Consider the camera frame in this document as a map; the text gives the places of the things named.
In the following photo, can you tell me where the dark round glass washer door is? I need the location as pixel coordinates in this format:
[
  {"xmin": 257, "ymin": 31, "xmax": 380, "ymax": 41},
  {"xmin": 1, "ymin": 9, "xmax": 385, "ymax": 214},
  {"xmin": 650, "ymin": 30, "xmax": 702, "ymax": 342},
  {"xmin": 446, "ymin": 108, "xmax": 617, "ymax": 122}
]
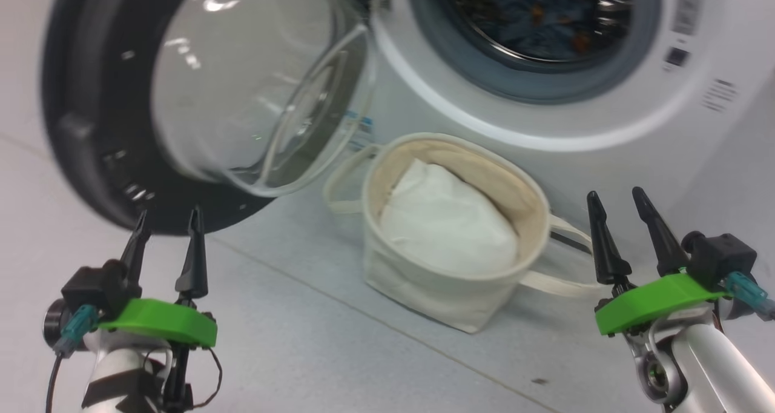
[{"xmin": 41, "ymin": 0, "xmax": 377, "ymax": 236}]

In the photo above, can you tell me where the right teal plug camera cable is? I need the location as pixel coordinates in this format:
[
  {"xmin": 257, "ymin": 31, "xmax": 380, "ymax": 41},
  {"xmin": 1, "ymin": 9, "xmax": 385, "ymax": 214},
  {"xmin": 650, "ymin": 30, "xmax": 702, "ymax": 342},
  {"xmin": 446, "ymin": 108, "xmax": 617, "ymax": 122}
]
[{"xmin": 725, "ymin": 272, "xmax": 775, "ymax": 322}]

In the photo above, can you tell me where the blue cartoon print garment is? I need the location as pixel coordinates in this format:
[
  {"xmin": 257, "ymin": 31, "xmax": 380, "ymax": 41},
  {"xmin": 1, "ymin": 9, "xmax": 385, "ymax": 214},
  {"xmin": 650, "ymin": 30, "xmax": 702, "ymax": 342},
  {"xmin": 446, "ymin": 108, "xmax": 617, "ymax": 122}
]
[{"xmin": 484, "ymin": 0, "xmax": 609, "ymax": 59}]

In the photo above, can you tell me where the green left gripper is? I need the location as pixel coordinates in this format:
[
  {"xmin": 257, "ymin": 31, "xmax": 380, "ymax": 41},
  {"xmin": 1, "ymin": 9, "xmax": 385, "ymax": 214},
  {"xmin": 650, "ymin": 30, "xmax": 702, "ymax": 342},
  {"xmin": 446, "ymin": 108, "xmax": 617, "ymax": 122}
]
[{"xmin": 100, "ymin": 206, "xmax": 217, "ymax": 348}]

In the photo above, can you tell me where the plain white garment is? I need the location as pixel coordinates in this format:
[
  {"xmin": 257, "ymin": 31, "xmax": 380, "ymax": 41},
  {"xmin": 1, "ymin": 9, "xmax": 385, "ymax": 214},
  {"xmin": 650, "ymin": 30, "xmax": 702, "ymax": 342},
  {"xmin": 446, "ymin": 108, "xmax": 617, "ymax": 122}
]
[{"xmin": 379, "ymin": 157, "xmax": 520, "ymax": 279}]

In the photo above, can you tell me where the white front-load washing machine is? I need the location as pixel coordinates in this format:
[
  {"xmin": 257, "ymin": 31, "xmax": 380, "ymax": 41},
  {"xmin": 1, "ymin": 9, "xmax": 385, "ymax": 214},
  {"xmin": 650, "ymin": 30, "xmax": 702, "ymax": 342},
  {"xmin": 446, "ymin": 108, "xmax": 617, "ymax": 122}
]
[{"xmin": 362, "ymin": 0, "xmax": 775, "ymax": 262}]

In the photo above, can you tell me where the teal plug camera cable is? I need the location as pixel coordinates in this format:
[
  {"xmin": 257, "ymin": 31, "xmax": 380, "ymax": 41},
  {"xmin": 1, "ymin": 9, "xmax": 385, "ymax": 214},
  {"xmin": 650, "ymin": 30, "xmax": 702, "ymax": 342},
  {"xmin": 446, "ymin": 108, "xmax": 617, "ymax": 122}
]
[
  {"xmin": 725, "ymin": 272, "xmax": 775, "ymax": 322},
  {"xmin": 45, "ymin": 304, "xmax": 101, "ymax": 413}
]

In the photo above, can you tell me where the cream canvas laundry basket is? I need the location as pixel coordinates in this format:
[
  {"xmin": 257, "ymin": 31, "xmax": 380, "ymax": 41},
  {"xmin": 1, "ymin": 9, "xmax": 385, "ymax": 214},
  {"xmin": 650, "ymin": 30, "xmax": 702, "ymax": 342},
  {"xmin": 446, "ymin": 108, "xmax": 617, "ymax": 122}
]
[{"xmin": 323, "ymin": 132, "xmax": 606, "ymax": 335}]

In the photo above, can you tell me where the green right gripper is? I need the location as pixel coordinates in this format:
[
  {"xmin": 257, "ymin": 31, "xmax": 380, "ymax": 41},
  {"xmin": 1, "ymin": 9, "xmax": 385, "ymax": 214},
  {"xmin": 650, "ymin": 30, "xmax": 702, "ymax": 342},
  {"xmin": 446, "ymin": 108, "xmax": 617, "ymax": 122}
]
[{"xmin": 586, "ymin": 187, "xmax": 730, "ymax": 336}]

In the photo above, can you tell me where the left teal plug camera cable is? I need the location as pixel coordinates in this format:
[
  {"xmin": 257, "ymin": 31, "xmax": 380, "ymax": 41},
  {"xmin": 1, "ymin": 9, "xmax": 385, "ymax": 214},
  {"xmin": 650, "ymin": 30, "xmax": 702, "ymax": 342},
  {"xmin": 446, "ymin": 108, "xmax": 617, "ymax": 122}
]
[{"xmin": 45, "ymin": 304, "xmax": 101, "ymax": 413}]

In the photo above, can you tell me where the blue energy label sticker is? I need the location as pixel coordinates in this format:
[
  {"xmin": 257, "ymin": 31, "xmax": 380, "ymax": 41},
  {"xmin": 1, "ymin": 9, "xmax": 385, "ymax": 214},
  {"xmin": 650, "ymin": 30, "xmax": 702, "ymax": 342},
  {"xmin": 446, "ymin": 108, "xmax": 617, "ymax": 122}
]
[{"xmin": 346, "ymin": 111, "xmax": 375, "ymax": 152}]

